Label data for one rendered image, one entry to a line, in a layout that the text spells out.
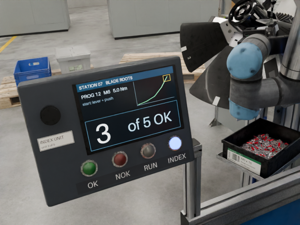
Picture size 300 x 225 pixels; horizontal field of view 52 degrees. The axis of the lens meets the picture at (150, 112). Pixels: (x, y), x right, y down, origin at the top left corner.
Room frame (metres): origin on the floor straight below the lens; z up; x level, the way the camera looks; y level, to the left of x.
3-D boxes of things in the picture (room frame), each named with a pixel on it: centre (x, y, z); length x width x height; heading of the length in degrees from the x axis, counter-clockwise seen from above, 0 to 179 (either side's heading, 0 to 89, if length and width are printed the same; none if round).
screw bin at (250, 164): (0.83, -0.36, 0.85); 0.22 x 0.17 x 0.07; 128
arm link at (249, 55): (0.72, -0.24, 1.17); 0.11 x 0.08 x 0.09; 149
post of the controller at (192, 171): (0.55, -0.08, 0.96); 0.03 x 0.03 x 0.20; 22
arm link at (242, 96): (0.72, -0.26, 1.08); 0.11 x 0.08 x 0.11; 99
